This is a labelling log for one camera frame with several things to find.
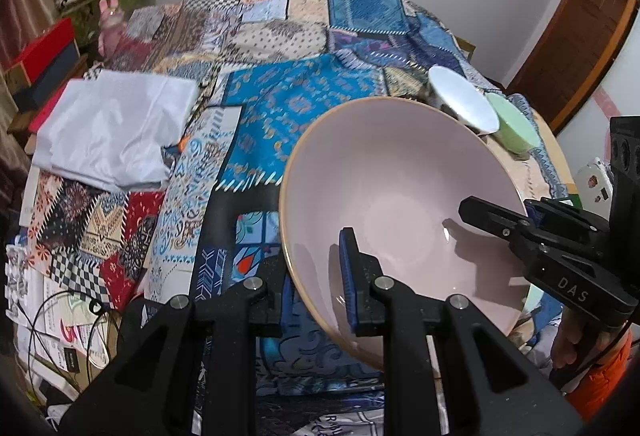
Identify white folded cloth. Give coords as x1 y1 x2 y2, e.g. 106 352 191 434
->
32 70 198 192

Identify brown wooden door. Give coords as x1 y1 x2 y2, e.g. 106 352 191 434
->
506 0 639 133

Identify mint green plate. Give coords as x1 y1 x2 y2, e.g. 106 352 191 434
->
521 284 544 318

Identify small mint green bowl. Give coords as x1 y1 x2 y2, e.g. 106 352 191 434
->
485 93 540 156

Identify striped brown curtain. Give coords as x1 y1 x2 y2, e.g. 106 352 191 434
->
1 0 58 208

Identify patchwork patterned bedspread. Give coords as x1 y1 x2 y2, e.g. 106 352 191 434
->
4 0 576 436

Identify green patterned box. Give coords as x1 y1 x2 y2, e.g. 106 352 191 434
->
61 0 138 47

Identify person's right hand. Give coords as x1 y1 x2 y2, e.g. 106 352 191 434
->
551 307 612 369

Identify pink bunny toy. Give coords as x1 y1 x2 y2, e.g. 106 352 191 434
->
98 0 126 61

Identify black cable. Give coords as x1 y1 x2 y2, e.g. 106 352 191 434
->
24 287 124 409

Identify dark navy box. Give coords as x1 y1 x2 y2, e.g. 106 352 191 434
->
6 40 80 112

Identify large pink bowl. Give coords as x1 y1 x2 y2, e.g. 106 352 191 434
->
279 96 528 369

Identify red box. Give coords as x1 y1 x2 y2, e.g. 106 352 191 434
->
6 18 75 84

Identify white bowl black dots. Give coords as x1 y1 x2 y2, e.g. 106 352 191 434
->
426 65 499 135

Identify orange sleeve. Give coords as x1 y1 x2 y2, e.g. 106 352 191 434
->
565 333 632 421

